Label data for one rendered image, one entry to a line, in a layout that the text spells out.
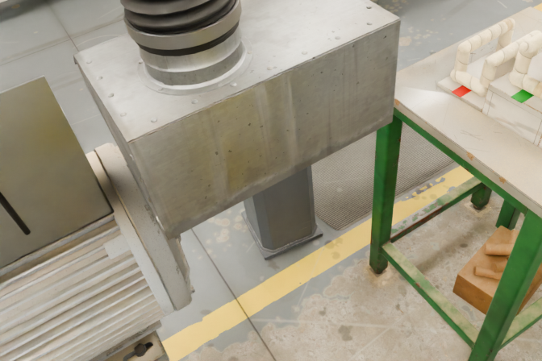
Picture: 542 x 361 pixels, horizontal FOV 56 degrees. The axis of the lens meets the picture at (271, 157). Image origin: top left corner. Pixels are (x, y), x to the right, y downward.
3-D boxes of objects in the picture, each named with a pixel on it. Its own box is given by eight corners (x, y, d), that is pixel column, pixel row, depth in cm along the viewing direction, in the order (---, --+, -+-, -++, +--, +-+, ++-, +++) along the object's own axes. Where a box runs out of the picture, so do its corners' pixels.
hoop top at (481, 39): (463, 59, 129) (466, 48, 127) (453, 54, 131) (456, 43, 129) (516, 29, 136) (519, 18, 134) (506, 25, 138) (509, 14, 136)
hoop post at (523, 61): (518, 88, 119) (528, 54, 113) (506, 81, 121) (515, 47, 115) (527, 82, 120) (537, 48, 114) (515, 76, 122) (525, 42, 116)
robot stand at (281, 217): (241, 214, 233) (212, 93, 183) (295, 192, 238) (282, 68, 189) (264, 260, 214) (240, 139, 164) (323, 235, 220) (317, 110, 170)
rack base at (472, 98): (482, 114, 128) (483, 109, 127) (435, 86, 137) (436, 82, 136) (551, 68, 137) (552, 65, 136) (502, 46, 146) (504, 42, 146)
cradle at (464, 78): (481, 99, 129) (484, 89, 127) (446, 79, 136) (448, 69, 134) (490, 93, 130) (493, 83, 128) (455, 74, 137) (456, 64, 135)
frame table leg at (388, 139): (377, 278, 203) (390, 102, 139) (368, 268, 206) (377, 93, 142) (387, 271, 204) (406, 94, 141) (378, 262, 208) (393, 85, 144)
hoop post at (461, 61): (459, 84, 135) (464, 54, 128) (449, 78, 137) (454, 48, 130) (467, 79, 136) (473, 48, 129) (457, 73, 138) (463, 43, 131)
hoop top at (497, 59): (490, 73, 124) (493, 63, 122) (479, 68, 126) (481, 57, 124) (544, 42, 131) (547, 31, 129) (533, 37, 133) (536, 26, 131)
